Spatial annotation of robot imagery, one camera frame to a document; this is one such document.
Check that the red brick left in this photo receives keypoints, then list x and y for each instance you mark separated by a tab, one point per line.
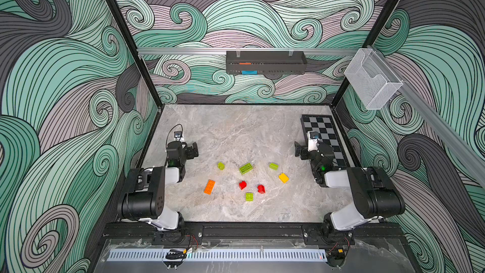
242	185

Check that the orange 2x4 brick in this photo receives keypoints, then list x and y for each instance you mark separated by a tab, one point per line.
209	187

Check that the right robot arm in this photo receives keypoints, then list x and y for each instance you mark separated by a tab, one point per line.
374	195

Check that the aluminium wall rail right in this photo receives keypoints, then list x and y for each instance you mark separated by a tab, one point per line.
419	93

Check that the tall lime brick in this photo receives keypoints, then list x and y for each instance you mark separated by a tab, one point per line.
274	166

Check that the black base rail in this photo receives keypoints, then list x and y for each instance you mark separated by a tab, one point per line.
211	233

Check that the black wall tray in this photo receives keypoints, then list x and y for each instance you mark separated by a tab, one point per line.
266	63

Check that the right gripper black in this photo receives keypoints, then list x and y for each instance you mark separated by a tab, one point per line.
301	148

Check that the clear plastic wall bin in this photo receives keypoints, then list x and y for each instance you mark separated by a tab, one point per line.
372	78

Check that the aluminium wall rail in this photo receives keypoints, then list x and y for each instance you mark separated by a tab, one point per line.
419	93
238	51

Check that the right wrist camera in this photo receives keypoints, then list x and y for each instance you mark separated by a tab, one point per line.
313	136

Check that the yellow brick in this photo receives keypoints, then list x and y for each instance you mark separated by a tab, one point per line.
283	178

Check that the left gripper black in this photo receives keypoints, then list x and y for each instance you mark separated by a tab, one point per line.
189	151

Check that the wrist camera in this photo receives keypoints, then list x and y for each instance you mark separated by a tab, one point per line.
178	135
313	136

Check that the checkerboard mat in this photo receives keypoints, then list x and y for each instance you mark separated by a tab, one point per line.
325	126

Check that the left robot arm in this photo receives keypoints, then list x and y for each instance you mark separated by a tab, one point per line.
143	198

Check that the aluminium wall rail back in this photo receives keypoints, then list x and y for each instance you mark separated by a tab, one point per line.
238	51

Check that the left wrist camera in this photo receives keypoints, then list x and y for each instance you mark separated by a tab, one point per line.
178	135

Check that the red brick right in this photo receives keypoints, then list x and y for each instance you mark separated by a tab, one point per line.
261	189

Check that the small lime brick left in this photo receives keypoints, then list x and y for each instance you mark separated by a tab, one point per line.
221	166

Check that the red brick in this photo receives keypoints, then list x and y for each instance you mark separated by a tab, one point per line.
261	189
242	185

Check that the large lime 2x4 brick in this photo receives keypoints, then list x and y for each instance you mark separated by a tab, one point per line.
246	168

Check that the white slotted cable duct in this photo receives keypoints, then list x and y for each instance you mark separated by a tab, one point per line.
222	255

